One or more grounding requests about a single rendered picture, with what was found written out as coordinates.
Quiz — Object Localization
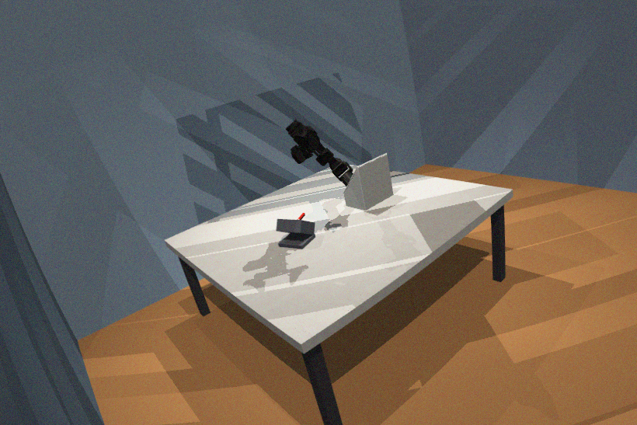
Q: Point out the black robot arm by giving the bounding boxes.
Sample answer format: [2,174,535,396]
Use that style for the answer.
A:
[285,120,353,186]

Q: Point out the dark grey sloped panel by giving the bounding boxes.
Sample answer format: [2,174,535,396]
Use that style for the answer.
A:
[276,219,315,249]

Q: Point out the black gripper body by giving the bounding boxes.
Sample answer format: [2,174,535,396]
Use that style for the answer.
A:
[288,122,334,166]

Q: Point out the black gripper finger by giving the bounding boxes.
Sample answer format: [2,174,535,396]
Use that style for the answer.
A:
[291,124,307,140]
[316,148,332,164]

